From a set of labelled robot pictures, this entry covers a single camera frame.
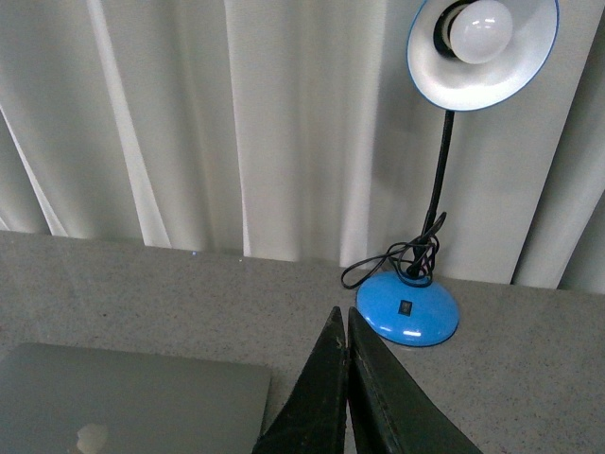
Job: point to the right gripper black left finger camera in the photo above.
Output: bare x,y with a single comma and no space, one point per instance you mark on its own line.
313,418

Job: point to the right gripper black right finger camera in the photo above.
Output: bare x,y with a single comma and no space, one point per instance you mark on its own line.
390,412

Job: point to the grey laptop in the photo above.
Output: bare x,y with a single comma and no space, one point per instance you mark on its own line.
60,399

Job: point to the white curtain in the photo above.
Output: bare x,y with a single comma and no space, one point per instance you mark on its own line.
292,130

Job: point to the blue desk lamp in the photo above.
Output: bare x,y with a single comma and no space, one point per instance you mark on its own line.
462,56

